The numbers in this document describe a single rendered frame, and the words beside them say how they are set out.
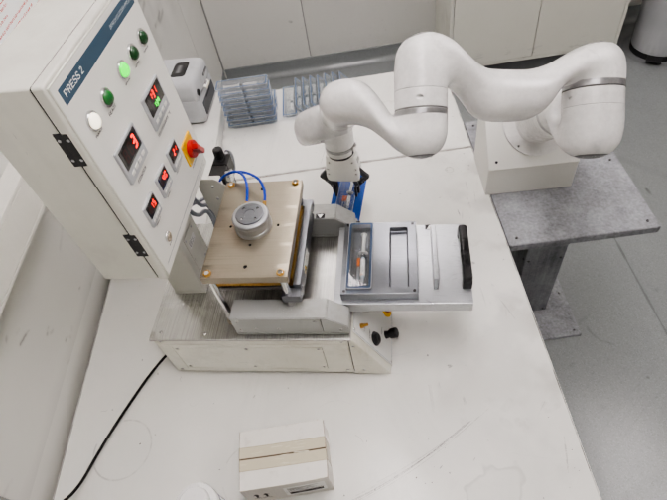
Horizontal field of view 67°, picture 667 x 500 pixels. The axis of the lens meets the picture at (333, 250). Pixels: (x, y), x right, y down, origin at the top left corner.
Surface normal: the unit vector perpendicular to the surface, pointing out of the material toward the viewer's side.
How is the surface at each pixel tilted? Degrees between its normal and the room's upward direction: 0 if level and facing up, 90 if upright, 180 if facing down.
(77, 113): 90
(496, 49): 90
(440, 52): 48
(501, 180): 90
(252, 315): 0
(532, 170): 90
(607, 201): 0
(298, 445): 1
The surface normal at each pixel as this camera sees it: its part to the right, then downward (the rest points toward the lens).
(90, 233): -0.07, 0.78
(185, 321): -0.13, -0.62
